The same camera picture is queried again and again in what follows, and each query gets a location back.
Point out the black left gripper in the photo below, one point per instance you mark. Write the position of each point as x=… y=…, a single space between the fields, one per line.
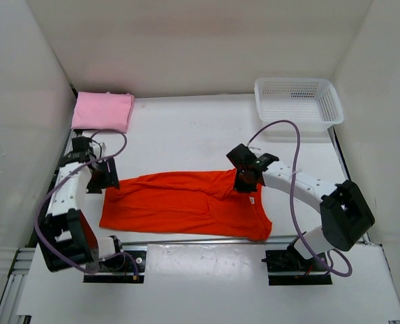
x=110 y=179

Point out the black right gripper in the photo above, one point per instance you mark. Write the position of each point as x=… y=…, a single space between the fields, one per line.
x=241 y=187

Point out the orange t shirt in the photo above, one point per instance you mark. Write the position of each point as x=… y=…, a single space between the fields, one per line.
x=186 y=202

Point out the pink t shirt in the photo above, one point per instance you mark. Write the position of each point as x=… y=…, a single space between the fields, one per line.
x=99 y=111

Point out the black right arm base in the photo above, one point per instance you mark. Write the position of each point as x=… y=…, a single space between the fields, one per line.
x=283 y=269

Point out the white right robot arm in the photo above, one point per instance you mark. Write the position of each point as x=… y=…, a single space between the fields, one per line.
x=344 y=213

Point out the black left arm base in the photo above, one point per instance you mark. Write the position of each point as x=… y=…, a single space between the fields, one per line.
x=122 y=269

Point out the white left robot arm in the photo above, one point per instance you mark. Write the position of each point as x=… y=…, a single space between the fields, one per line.
x=65 y=237

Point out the white plastic laundry basket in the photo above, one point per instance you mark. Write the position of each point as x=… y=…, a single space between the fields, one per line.
x=311 y=103

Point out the aluminium table edge rail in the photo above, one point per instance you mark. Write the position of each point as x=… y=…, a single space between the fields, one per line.
x=135 y=238

